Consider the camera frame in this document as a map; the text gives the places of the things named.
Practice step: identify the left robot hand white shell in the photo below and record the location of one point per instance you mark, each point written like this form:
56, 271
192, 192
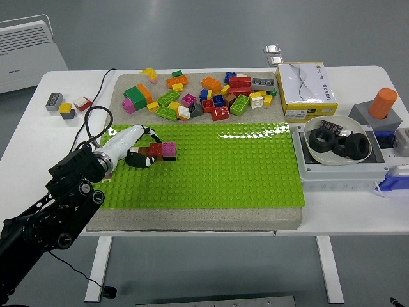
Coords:
123, 140

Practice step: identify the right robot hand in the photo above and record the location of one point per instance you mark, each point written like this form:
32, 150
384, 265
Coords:
396, 303

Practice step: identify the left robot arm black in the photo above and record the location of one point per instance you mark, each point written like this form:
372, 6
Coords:
76, 166

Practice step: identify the brown building brick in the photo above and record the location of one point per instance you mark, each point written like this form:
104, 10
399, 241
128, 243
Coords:
143, 149
230, 99

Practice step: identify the light pink building brick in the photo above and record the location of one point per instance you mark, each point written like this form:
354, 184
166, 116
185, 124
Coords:
128, 106

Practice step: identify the small yellow brick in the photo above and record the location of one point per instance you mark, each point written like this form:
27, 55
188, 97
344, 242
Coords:
178, 87
262, 93
153, 106
225, 89
209, 94

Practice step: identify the dark green building brick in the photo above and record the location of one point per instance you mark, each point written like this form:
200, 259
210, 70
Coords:
134, 96

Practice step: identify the black building brick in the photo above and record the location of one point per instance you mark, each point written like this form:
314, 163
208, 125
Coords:
170, 158

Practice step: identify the lime brick with round holes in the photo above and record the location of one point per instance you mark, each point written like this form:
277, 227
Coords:
166, 113
167, 98
239, 105

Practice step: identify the orange building brick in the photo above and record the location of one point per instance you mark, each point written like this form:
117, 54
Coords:
211, 84
177, 80
145, 92

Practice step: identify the white building brick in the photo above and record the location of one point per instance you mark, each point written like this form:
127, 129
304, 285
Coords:
80, 101
256, 103

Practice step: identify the dark grey building brick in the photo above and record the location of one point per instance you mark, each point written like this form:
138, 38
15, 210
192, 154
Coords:
68, 114

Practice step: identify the yellow building brick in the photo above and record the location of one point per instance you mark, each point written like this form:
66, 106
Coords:
65, 107
267, 100
254, 95
174, 105

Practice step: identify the white and orange brick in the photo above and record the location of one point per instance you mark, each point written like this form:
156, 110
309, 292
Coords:
183, 112

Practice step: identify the small light pink brick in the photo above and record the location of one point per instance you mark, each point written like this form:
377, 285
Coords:
153, 80

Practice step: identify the yellow sloped brick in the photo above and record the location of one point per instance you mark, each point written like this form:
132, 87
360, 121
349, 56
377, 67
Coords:
147, 73

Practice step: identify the grey sloped brick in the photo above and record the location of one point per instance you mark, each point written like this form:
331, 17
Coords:
196, 110

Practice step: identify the grey brick with round holes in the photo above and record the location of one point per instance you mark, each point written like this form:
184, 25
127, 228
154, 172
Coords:
53, 101
262, 83

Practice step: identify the small green brick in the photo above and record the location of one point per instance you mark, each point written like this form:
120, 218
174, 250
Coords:
176, 73
273, 92

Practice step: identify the blue building brick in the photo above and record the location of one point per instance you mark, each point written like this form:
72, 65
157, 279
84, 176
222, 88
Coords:
203, 95
230, 77
219, 101

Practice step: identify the glossy red building brick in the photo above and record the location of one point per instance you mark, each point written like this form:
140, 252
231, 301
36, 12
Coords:
220, 113

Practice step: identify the green studded baseplate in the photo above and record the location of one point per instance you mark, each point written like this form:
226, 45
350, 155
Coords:
217, 179

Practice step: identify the large red building brick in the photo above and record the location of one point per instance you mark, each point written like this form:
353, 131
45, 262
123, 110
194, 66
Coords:
239, 81
238, 91

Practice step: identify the small white brick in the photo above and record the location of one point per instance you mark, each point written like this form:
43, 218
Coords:
243, 75

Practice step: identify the white table leg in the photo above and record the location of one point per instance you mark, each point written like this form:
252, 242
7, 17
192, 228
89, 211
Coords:
330, 272
99, 268

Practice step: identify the white zip tie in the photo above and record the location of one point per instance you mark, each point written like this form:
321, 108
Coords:
380, 190

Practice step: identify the white panel heater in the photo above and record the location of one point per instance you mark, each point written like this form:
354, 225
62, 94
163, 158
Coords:
25, 64

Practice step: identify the light grey junction box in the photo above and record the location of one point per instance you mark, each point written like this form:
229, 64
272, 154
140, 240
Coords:
335, 177

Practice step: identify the large black hex nut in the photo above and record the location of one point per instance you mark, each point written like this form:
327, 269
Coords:
314, 145
351, 150

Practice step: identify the grey connector box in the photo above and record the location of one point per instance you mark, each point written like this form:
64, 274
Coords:
402, 142

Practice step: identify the small black hex nut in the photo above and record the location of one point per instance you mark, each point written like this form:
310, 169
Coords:
337, 152

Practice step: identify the blue and black part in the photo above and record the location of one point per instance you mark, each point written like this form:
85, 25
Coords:
385, 140

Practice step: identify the white bowl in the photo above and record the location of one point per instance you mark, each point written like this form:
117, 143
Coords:
316, 156

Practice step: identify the purple circuit board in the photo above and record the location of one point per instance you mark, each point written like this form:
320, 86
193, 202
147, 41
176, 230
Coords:
330, 126

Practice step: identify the white and yellow cardboard box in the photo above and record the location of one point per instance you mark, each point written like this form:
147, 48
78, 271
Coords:
303, 86

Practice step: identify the grey block with hole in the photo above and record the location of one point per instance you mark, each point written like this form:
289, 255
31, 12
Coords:
359, 112

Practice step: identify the orange cylinder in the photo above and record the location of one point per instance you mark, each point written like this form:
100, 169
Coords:
381, 102

